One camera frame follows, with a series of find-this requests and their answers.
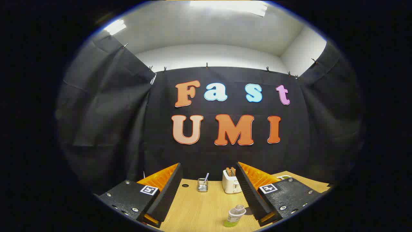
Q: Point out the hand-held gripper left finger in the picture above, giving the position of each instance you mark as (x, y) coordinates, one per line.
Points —
(169, 193)

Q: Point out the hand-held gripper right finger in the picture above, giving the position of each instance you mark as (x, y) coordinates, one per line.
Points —
(249, 193)

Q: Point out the clear juice bottle green label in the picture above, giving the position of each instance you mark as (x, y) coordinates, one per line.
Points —
(234, 217)

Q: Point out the white toaster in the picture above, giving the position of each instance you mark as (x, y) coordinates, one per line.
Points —
(230, 185)

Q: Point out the wooden table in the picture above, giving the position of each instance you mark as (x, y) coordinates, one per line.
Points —
(199, 209)

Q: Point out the white divided condiment tray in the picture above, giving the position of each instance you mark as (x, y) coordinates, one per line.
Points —
(283, 177)

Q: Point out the white spoon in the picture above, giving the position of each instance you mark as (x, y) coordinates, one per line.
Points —
(206, 178)

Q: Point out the small ceiling light panel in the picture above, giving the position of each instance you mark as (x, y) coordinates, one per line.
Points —
(115, 27)

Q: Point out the large ceiling light panel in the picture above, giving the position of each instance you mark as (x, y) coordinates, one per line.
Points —
(228, 6)

